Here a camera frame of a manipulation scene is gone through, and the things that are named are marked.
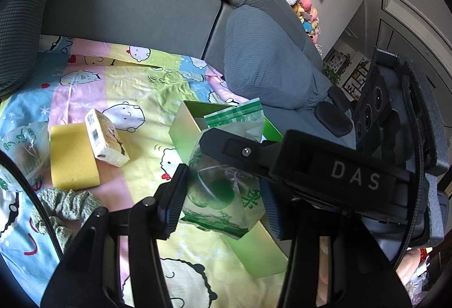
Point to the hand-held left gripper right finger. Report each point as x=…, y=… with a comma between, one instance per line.
x=272, y=214

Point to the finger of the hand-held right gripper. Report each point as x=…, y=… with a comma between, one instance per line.
x=233, y=149

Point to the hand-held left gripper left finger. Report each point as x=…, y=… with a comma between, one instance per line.
x=174, y=205

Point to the green cardboard box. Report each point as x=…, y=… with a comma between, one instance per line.
x=257, y=255

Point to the green printed plastic pastry bag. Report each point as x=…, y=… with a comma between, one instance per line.
x=21, y=149
x=219, y=195

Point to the green knitted cloth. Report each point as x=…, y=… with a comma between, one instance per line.
x=60, y=209

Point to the large black oval pad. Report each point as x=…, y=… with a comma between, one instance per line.
x=333, y=119

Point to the small black oval pad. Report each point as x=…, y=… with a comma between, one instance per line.
x=340, y=98

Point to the display shelf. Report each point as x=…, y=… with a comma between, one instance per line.
x=356, y=80

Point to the green potted plant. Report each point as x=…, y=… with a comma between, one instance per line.
x=333, y=73

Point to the blue grey pillow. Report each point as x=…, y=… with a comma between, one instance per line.
x=265, y=57

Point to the yellow sponge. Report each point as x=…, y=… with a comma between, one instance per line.
x=70, y=167

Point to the cartoon printed blanket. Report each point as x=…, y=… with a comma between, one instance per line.
x=123, y=89

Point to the pile of colourful plush toys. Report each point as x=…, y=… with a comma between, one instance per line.
x=307, y=18

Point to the grey sofa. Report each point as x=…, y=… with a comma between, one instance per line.
x=141, y=11

